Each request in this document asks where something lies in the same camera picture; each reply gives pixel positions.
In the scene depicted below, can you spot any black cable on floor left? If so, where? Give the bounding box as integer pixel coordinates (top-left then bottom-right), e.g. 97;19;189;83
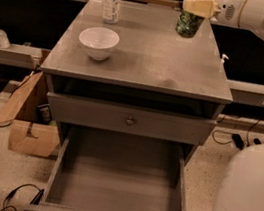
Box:
0;179;45;211

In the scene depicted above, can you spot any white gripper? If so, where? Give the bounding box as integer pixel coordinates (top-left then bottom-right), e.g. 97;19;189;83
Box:
182;0;247;27

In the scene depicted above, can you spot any grey wooden drawer cabinet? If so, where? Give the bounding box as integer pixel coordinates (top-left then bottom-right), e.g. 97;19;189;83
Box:
15;0;247;211

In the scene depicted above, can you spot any black cable on floor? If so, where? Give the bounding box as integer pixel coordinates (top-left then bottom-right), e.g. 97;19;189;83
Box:
209;110;264;155
0;179;45;211

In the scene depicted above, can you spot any closed grey top drawer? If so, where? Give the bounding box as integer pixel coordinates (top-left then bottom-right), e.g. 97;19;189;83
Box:
47;92;216;145

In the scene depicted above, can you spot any green soda can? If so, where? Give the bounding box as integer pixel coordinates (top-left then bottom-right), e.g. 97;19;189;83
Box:
175;10;204;38

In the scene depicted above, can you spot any white ceramic bowl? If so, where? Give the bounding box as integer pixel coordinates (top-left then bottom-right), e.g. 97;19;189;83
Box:
79;27;120;61

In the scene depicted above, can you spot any brown cardboard box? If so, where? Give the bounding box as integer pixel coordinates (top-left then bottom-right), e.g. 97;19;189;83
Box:
0;70;60;157

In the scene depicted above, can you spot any white pump dispenser top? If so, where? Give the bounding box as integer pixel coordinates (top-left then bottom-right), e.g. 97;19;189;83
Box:
220;54;229;64

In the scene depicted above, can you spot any black cable on floor right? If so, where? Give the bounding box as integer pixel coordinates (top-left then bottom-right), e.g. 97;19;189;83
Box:
209;110;264;155

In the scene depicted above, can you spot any open grey middle drawer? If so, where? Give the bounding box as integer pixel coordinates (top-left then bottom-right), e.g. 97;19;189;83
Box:
25;126;187;211

